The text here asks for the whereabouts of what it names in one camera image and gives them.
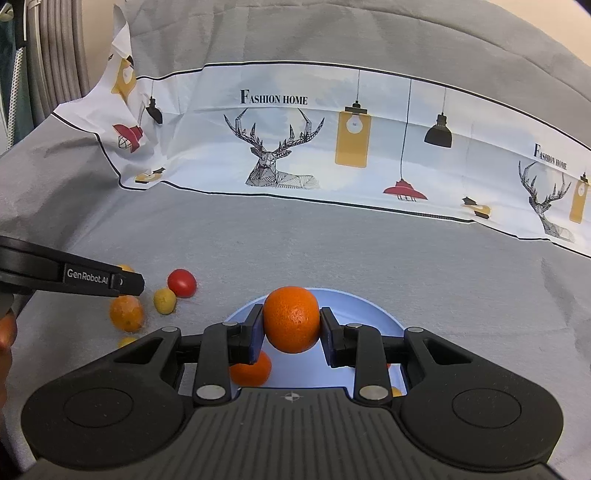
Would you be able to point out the red cherry tomato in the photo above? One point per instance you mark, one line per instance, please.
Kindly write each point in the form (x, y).
(182, 283)

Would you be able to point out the yellow-green round fruit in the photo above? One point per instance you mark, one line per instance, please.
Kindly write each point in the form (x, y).
(164, 301)

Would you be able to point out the orange tangerine on sofa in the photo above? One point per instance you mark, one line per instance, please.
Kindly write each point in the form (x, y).
(126, 313)

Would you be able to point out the light blue plate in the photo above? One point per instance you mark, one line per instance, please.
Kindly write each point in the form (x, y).
(309, 369)

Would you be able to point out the person's hand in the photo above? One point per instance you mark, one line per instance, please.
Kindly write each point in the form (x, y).
(8, 333)

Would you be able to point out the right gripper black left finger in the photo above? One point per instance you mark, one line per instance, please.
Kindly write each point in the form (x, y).
(223, 345)

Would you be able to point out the orange tangerine in plate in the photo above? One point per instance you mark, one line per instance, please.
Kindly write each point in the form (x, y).
(255, 375)

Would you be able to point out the large orange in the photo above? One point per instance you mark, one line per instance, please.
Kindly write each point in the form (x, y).
(291, 319)

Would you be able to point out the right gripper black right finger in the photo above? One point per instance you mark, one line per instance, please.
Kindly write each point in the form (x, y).
(360, 347)

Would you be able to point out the white printed deer cloth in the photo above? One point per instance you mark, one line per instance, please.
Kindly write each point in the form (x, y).
(456, 110)

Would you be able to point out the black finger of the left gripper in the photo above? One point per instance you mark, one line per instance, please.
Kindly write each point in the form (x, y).
(27, 267)

